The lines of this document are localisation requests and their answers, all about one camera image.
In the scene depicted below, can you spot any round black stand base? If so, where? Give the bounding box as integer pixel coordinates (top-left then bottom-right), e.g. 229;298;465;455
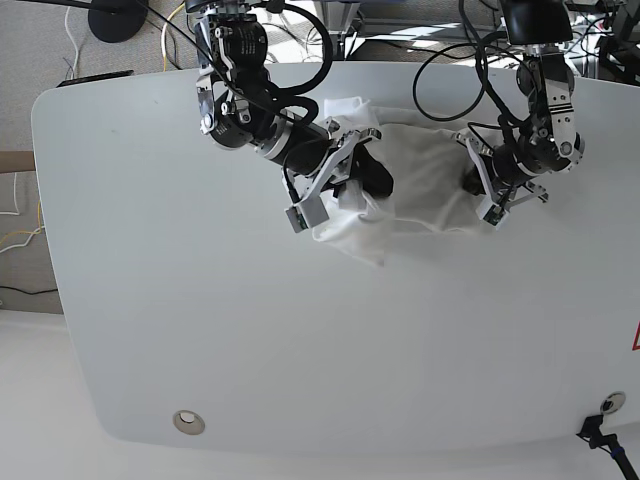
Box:
88;0;149;43

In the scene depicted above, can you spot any yellow cable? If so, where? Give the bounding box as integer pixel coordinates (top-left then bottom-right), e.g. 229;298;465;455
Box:
0;199;46;251

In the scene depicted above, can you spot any white printed T-shirt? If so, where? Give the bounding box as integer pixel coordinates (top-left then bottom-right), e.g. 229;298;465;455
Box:
312;97;491;266

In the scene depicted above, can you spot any red warning triangle sticker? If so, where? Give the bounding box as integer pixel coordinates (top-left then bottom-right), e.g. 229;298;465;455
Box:
632;323;640;351

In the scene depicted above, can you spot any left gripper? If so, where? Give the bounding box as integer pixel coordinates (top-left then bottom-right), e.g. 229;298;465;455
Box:
455;130;550;212

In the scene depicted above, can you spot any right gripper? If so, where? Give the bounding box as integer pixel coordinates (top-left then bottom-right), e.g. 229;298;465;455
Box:
279;120;394;204

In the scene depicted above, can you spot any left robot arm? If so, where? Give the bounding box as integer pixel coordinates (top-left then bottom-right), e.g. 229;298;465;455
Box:
458;1;584;225

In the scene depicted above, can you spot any silver table grommet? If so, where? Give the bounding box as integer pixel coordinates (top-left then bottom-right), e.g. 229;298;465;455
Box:
600;391;626;415
172;410;206;436

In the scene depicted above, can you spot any silver table grommet left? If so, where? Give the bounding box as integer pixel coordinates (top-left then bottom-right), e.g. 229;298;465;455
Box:
172;410;206;436

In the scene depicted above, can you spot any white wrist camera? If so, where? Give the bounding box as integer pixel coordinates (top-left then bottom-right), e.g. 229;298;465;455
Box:
476;196;510;230
285;196;329;233

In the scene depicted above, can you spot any silver table grommet right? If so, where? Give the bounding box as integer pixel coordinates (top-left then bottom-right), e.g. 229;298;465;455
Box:
600;391;626;415

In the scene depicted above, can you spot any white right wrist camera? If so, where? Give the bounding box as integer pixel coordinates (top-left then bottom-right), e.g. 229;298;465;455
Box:
285;196;329;233

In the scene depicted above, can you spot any silver central frame post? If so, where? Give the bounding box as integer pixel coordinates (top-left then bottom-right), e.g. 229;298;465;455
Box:
315;0;361;61

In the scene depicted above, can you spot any black clamp mount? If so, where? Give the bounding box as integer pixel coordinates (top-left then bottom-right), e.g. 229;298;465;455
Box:
576;414;639;480

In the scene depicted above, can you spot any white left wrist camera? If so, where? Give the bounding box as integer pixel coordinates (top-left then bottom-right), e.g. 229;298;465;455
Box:
476;196;510;230

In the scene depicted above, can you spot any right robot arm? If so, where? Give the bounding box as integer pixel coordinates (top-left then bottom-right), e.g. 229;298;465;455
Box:
185;1;394;201

